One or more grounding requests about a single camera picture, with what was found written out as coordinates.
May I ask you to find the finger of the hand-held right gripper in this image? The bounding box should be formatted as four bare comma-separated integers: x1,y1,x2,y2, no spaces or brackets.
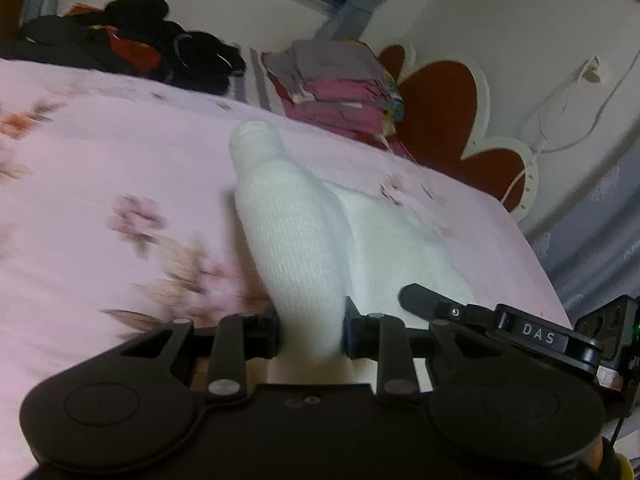
398,283,455,319

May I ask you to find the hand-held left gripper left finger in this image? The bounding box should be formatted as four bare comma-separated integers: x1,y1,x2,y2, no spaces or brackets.
120,309,282,402

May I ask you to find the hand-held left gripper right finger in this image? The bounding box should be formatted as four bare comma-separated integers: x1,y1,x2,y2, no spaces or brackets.
343,296,468,403

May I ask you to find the white knit sweater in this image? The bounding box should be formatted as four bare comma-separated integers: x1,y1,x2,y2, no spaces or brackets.
227,119,476,380

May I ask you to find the stack of folded clothes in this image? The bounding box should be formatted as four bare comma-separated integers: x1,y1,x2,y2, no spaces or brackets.
261,39,407,150

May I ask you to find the pile of black clothes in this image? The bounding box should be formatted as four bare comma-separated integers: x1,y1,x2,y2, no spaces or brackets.
20,0,247,95

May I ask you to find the red-brown headboard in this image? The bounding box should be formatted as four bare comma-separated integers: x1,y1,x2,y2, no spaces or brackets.
376,42,539,222

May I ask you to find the pink floral blanket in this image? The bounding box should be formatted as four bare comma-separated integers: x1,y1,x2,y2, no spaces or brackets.
0,57,573,480

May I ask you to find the striped cloth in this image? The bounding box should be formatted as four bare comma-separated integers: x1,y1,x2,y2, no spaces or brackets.
234,47,293,115

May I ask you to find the red cloth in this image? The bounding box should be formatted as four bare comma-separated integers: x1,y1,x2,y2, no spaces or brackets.
67,4,162,69

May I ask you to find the white cable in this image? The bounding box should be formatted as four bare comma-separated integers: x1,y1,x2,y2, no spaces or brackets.
501,49,640,212

